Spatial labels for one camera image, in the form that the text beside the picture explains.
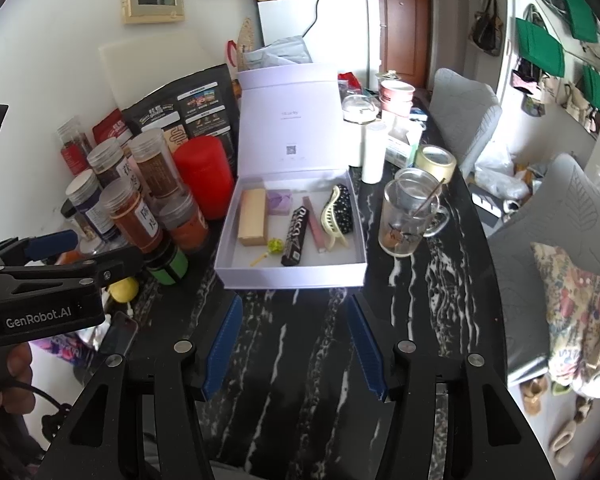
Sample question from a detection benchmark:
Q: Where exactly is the red canister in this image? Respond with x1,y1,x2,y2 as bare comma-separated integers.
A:
173,135,235,221

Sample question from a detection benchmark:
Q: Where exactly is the beige tape roll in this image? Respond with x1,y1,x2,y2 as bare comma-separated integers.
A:
414,145,457,181

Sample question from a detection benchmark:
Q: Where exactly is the white plastic bag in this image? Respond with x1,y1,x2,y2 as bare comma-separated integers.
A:
472,152,531,201

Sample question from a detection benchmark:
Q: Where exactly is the small purple box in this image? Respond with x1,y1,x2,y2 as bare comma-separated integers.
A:
265,188,293,217

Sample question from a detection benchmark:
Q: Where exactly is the white jar with clear lid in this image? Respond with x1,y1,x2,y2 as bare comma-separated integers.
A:
341,92,381,168

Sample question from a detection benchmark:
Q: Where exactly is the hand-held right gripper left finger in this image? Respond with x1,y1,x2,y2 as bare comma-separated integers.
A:
40,294,245,480

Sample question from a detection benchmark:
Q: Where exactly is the group of clear spice jars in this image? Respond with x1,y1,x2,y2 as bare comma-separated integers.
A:
56,116,211,256

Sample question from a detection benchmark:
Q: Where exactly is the floral printed cushion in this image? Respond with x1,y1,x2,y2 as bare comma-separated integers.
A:
530,241,600,398

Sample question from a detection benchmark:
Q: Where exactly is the woven round trivet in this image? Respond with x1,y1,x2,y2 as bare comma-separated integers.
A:
237,17,261,68

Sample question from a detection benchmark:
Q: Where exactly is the black power cable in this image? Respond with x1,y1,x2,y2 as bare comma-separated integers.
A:
302,0,328,41

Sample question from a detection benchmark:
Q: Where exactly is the brown door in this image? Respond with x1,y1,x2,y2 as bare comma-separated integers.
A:
369,0,431,90

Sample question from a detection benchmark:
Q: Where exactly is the yellow lollipop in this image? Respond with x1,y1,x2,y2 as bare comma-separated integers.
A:
250,238,283,267

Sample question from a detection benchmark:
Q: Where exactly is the lemon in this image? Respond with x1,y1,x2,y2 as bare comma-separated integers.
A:
109,277,140,303

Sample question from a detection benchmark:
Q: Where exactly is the beige slipper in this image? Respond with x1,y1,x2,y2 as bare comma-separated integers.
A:
551,420,578,453

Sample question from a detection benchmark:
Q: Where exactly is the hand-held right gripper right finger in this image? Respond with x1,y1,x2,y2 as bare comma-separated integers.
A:
345,292,556,480

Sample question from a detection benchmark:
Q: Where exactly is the grey plastic bag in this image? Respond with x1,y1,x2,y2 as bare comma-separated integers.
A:
242,35,313,71

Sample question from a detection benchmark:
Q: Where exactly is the grey leaf pattern chair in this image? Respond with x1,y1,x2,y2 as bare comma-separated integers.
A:
427,68,503,176
490,153,600,386

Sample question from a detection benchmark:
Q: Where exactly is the black smartphone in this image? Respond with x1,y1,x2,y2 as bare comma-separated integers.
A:
96,311,139,361

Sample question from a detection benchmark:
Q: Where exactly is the cream hair claw clip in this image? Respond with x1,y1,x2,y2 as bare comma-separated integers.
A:
320,185,350,250

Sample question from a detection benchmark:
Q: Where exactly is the dark handbag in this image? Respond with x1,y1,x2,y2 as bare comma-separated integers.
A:
471,0,505,56

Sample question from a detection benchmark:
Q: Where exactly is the black printed pouch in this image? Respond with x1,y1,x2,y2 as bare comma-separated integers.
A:
122,63,241,151

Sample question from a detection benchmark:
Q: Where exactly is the tan slipper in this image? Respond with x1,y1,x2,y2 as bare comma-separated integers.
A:
522,375,551,416

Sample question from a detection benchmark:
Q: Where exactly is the green label jar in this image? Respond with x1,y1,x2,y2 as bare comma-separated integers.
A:
144,242,189,287

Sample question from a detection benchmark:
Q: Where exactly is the white fridge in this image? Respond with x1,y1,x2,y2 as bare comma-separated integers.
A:
257,0,382,83

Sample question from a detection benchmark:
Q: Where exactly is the lavender gift box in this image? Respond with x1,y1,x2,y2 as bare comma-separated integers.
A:
214,63,368,291

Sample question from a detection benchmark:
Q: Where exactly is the pink bowl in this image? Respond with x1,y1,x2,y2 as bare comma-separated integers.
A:
378,80,416,117

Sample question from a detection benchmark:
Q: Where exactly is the tan rectangular box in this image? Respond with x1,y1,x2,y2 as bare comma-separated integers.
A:
238,188,269,247

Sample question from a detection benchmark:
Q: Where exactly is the black white small box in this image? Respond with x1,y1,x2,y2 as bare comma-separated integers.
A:
472,192,506,218

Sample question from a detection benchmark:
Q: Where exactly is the black printed snack bar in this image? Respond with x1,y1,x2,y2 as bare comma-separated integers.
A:
281,206,312,267

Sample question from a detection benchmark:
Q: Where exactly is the pink stick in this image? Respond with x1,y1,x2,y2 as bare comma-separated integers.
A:
302,196,327,253

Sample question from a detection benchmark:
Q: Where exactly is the black polka dot hair bow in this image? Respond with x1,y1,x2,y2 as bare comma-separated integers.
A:
332,183,356,236

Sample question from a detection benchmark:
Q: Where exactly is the green tote bag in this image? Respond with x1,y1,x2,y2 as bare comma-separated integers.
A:
560,0,600,43
515,17,566,77
581,66,600,113

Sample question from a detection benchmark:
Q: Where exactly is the person's left hand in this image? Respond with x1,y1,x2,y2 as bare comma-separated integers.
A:
0,342,36,413

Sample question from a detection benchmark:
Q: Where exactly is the small white teal box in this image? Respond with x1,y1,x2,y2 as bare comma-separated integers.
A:
384,122,423,168

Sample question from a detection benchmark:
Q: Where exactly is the glass mug with brown residue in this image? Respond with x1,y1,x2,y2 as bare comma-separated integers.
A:
378,178,451,258

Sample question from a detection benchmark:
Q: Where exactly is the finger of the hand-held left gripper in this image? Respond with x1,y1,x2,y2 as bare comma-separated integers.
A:
0,230,79,273
0,245,145,301

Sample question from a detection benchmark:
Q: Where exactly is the red printed pouch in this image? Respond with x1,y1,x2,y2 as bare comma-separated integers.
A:
91,108,131,146

